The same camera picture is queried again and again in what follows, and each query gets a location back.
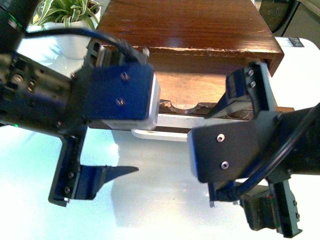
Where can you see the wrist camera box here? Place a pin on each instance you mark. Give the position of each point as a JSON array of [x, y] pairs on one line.
[[230, 151], [123, 98]]

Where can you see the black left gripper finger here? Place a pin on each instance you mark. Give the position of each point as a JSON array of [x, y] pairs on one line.
[[99, 55]]

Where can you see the spider plant in white pot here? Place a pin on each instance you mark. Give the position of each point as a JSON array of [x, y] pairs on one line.
[[62, 14]]

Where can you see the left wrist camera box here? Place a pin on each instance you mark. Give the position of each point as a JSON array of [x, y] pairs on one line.
[[123, 98]]

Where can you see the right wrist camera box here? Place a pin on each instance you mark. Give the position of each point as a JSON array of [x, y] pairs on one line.
[[230, 151]]

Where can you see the wooden drawer with white handle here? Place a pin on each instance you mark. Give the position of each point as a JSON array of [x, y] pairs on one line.
[[184, 91]]

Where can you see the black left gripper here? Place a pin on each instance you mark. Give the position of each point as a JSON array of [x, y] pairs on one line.
[[37, 98]]

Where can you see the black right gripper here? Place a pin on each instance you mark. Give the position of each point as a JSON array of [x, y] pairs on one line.
[[293, 149]]

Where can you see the brown wooden drawer cabinet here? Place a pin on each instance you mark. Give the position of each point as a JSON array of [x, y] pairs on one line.
[[194, 33]]

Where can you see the black chair far right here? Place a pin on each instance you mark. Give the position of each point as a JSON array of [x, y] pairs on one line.
[[278, 14]]

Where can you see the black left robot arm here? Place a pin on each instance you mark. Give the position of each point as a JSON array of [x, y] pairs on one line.
[[14, 18]]

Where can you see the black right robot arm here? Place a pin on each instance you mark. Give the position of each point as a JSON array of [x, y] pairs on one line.
[[266, 112]]

